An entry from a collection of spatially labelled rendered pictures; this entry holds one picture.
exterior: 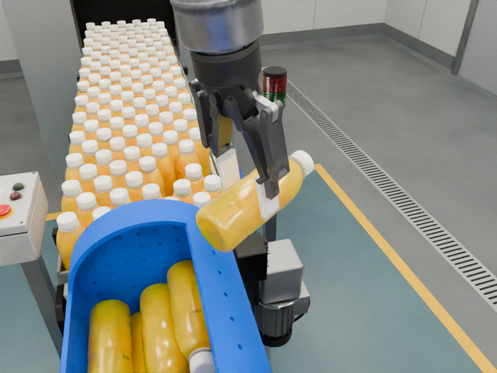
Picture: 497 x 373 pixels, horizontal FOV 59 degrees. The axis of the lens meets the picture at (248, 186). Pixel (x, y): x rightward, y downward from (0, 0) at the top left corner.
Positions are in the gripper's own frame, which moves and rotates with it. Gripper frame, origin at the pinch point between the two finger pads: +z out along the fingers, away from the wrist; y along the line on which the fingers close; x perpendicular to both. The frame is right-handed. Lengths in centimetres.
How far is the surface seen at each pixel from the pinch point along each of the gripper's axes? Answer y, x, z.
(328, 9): 285, -395, 142
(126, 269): 21.6, 13.4, 20.7
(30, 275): 56, 25, 38
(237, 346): -9.9, 14.0, 11.1
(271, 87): 37, -43, 15
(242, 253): 17.0, -8.9, 33.3
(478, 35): 112, -390, 141
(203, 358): -3.7, 16.1, 18.4
